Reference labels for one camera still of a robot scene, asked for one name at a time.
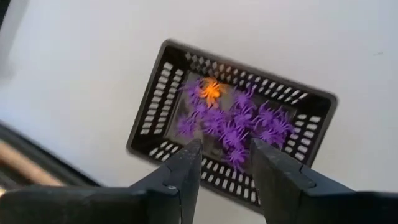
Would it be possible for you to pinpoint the orange plastic spider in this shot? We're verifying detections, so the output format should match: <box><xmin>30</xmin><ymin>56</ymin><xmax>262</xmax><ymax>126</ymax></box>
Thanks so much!
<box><xmin>197</xmin><ymin>77</ymin><xmax>229</xmax><ymax>108</ymax></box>

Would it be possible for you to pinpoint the gray table mat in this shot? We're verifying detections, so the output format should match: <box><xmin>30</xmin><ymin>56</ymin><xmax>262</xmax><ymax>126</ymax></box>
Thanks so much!
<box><xmin>0</xmin><ymin>0</ymin><xmax>398</xmax><ymax>224</ymax></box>

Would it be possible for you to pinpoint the black plastic basket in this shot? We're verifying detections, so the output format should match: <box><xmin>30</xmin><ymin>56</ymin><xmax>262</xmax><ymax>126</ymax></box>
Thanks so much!
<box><xmin>126</xmin><ymin>39</ymin><xmax>339</xmax><ymax>215</ymax></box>

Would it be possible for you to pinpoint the purple plastic spider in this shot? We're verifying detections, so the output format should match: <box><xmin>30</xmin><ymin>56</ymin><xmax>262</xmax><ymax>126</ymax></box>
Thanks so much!
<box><xmin>254</xmin><ymin>102</ymin><xmax>280</xmax><ymax>128</ymax></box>
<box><xmin>231</xmin><ymin>86</ymin><xmax>259</xmax><ymax>111</ymax></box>
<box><xmin>201</xmin><ymin>110</ymin><xmax>229</xmax><ymax>136</ymax></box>
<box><xmin>231</xmin><ymin>108</ymin><xmax>259</xmax><ymax>131</ymax></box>
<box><xmin>270</xmin><ymin>110</ymin><xmax>295</xmax><ymax>138</ymax></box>
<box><xmin>174</xmin><ymin>115</ymin><xmax>198</xmax><ymax>138</ymax></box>
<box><xmin>189</xmin><ymin>102</ymin><xmax>214</xmax><ymax>121</ymax></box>
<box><xmin>256</xmin><ymin>127</ymin><xmax>285</xmax><ymax>149</ymax></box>
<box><xmin>222</xmin><ymin>146</ymin><xmax>251</xmax><ymax>172</ymax></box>
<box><xmin>180</xmin><ymin>79</ymin><xmax>206</xmax><ymax>103</ymax></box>
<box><xmin>217</xmin><ymin>124</ymin><xmax>249</xmax><ymax>150</ymax></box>

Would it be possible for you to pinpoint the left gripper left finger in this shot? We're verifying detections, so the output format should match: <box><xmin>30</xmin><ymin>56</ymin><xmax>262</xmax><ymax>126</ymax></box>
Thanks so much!
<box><xmin>130</xmin><ymin>138</ymin><xmax>203</xmax><ymax>224</ymax></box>

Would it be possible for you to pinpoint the black aluminium rig frame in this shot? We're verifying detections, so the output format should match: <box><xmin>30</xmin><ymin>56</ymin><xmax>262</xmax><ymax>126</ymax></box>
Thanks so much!
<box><xmin>0</xmin><ymin>120</ymin><xmax>102</xmax><ymax>188</ymax></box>

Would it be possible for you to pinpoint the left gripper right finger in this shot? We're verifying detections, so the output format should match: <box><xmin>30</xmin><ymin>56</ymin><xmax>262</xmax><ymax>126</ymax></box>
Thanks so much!
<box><xmin>250</xmin><ymin>138</ymin><xmax>356</xmax><ymax>224</ymax></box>

